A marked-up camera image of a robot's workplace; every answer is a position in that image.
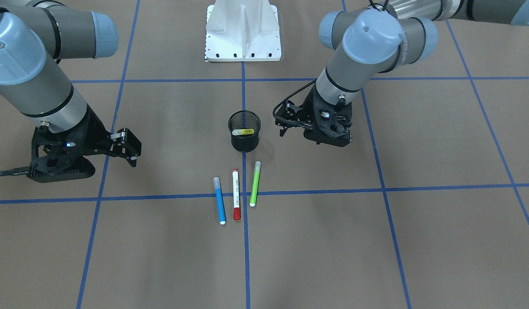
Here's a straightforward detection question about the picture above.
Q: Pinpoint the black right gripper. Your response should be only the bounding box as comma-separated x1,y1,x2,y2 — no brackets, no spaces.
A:
27,107,142,183

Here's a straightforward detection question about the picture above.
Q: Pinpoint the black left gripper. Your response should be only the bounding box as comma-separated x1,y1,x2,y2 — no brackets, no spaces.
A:
301,85,352,147

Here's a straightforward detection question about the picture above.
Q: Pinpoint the green highlighter pen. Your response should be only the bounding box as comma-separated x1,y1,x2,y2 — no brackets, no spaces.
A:
249,161,262,207

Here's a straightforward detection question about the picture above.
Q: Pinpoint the red white marker pen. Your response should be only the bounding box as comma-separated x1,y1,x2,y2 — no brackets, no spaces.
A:
232,169,241,221

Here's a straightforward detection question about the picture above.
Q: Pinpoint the blue highlighter pen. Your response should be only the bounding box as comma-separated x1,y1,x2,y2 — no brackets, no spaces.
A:
213,177,227,225

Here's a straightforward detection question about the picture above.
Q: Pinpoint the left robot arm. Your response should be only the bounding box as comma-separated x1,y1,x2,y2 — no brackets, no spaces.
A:
297,0,529,147

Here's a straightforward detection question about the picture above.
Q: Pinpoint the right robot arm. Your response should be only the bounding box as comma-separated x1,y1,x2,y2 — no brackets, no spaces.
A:
0,0,142,183

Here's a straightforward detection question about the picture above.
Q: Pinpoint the black mesh pen cup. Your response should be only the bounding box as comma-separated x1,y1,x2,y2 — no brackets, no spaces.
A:
228,110,262,153

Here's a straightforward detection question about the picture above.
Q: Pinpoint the yellow highlighter pen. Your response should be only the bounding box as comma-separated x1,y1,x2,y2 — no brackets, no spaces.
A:
231,128,256,136

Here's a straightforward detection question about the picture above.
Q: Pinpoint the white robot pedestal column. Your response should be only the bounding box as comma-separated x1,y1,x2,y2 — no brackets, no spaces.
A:
204,0,282,62

